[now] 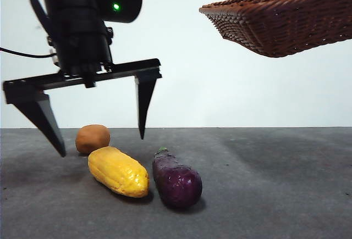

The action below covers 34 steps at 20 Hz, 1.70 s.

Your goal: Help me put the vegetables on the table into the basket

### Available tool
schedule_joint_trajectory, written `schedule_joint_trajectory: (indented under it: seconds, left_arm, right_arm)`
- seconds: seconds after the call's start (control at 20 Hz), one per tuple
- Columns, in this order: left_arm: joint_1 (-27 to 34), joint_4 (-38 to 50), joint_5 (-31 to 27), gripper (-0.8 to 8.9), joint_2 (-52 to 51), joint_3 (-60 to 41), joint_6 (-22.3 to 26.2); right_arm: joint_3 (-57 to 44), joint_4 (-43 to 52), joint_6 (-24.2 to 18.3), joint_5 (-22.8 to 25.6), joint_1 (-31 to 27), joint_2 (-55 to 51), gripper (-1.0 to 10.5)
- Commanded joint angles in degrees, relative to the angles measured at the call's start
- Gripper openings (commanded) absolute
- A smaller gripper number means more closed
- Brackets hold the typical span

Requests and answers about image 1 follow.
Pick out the brown potato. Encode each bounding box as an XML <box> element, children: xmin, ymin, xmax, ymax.
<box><xmin>75</xmin><ymin>124</ymin><xmax>111</xmax><ymax>156</ymax></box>

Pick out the brown wicker basket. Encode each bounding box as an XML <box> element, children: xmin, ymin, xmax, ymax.
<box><xmin>199</xmin><ymin>0</ymin><xmax>352</xmax><ymax>58</ymax></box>

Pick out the yellow corn cob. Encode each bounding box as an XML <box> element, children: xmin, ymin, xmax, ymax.
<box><xmin>87</xmin><ymin>146</ymin><xmax>150</xmax><ymax>198</ymax></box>

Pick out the purple eggplant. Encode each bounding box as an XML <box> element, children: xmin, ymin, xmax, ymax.
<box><xmin>152</xmin><ymin>147</ymin><xmax>204</xmax><ymax>209</ymax></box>

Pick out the thin black cable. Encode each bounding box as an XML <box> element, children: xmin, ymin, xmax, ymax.
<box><xmin>0</xmin><ymin>46</ymin><xmax>56</xmax><ymax>58</ymax></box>

